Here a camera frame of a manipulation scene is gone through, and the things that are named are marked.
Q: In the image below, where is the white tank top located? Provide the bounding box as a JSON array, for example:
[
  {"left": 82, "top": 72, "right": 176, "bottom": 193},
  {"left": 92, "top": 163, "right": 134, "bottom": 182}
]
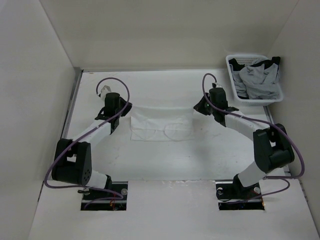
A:
[{"left": 130, "top": 106, "right": 194, "bottom": 142}]

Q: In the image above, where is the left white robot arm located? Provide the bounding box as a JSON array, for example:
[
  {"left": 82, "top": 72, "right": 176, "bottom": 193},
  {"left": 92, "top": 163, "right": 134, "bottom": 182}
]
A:
[{"left": 50, "top": 92, "right": 133, "bottom": 200}]

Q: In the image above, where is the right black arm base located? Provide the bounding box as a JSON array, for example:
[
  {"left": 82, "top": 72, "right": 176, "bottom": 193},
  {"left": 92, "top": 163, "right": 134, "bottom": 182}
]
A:
[{"left": 215, "top": 177, "right": 265, "bottom": 211}]

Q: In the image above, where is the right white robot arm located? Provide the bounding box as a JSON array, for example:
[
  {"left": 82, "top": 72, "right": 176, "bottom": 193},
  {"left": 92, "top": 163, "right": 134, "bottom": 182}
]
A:
[{"left": 193, "top": 87, "right": 295, "bottom": 198}]

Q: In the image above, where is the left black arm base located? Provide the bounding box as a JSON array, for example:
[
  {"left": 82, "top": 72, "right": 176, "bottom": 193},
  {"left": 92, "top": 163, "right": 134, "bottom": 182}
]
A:
[{"left": 77, "top": 175, "right": 129, "bottom": 212}]

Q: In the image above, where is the grey tank top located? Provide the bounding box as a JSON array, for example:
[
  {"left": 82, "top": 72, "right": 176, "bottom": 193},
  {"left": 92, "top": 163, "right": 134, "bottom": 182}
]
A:
[{"left": 232, "top": 61, "right": 280, "bottom": 101}]

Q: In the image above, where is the black tank top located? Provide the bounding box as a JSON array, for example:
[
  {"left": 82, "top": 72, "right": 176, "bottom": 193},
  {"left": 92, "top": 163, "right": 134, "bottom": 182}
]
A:
[{"left": 228, "top": 56, "right": 281, "bottom": 100}]

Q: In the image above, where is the white plastic laundry basket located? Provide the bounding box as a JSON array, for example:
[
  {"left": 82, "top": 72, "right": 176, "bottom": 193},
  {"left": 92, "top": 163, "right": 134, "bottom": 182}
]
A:
[{"left": 225, "top": 53, "right": 284, "bottom": 107}]

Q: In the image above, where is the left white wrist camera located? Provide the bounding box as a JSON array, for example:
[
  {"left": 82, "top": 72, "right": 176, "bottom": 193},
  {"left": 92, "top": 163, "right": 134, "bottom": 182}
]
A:
[{"left": 98, "top": 85, "right": 112, "bottom": 101}]

